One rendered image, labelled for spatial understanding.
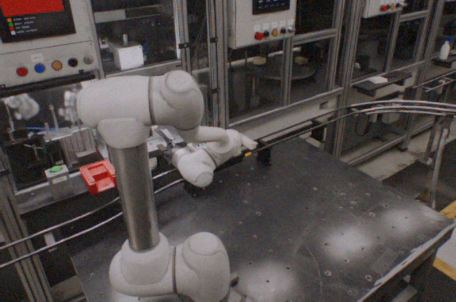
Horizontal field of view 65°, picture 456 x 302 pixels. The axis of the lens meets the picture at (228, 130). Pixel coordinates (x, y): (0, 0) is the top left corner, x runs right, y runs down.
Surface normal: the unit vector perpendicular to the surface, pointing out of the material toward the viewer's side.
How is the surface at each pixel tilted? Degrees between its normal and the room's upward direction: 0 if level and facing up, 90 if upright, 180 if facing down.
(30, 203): 0
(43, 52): 90
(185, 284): 82
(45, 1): 90
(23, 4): 90
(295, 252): 0
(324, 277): 0
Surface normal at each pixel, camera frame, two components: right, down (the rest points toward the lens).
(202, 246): 0.10, -0.91
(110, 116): 0.05, 0.56
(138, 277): -0.03, 0.38
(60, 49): 0.57, 0.37
